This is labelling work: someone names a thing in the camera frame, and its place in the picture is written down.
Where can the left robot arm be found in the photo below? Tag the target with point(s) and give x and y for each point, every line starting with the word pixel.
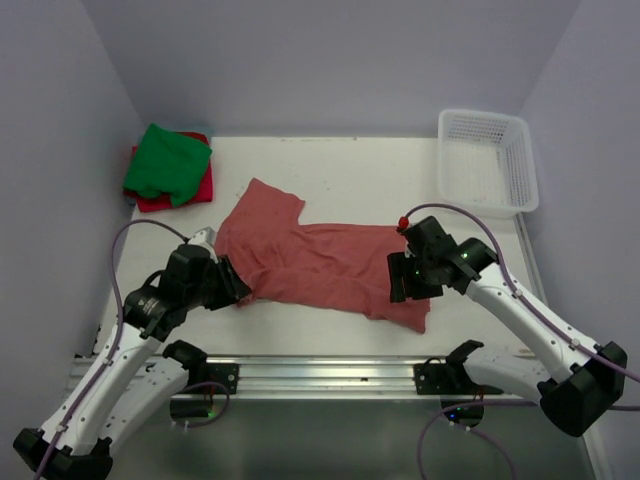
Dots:
pixel 79 440

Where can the green folded t shirt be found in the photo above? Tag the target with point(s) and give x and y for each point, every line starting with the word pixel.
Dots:
pixel 167 162

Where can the white plastic basket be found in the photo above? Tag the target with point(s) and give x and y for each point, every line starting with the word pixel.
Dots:
pixel 486 163

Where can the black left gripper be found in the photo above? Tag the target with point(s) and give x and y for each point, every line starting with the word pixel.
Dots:
pixel 238 288

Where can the salmon pink t shirt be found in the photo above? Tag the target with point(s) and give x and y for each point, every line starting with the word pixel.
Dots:
pixel 324 265

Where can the aluminium mounting rail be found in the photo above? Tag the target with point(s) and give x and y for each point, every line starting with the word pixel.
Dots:
pixel 325 375

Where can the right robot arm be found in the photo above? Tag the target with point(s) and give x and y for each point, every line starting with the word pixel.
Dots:
pixel 572 378

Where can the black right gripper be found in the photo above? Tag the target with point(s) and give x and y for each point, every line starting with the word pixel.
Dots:
pixel 398 263

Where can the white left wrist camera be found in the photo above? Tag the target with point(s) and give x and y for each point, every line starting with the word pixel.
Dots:
pixel 205 238

